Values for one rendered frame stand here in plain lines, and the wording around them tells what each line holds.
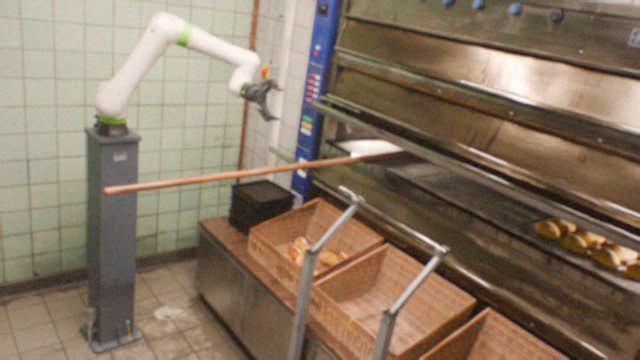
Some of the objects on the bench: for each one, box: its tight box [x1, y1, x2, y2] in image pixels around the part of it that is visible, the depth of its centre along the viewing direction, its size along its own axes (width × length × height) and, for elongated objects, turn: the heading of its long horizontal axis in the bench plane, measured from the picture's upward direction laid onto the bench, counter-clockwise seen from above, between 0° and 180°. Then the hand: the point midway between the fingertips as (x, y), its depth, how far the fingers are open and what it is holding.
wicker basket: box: [308, 243, 476, 360], centre depth 229 cm, size 49×56×28 cm
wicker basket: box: [248, 198, 384, 297], centre depth 273 cm, size 49×56×28 cm
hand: (278, 104), depth 231 cm, fingers open, 13 cm apart
